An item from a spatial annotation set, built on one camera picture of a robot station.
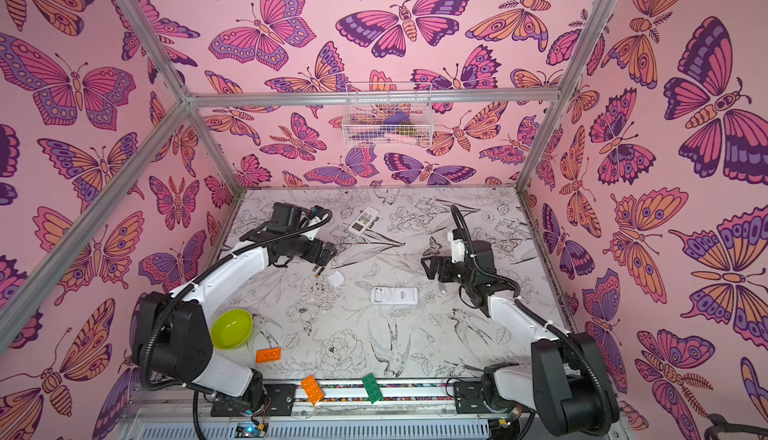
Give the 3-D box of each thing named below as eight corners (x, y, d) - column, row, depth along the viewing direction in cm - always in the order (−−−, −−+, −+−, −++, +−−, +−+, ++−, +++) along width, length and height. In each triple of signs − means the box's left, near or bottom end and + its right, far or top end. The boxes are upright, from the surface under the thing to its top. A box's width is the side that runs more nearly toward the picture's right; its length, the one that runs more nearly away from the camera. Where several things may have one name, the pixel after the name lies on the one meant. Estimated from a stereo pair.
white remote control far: (348, 230, 110) (347, 226, 109) (367, 208, 117) (367, 204, 115) (361, 236, 108) (360, 233, 107) (380, 214, 115) (380, 210, 113)
